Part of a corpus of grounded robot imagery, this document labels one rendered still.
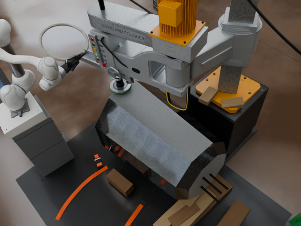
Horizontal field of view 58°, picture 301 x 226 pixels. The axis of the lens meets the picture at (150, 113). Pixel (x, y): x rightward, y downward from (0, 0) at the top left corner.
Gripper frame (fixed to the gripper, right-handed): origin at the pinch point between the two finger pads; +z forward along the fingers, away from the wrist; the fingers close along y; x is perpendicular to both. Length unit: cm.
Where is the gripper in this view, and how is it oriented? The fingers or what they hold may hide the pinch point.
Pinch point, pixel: (80, 55)
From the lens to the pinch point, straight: 228.9
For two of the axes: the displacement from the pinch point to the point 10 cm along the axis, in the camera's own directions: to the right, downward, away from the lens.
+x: 8.4, 3.7, -4.0
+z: 5.4, -6.7, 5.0
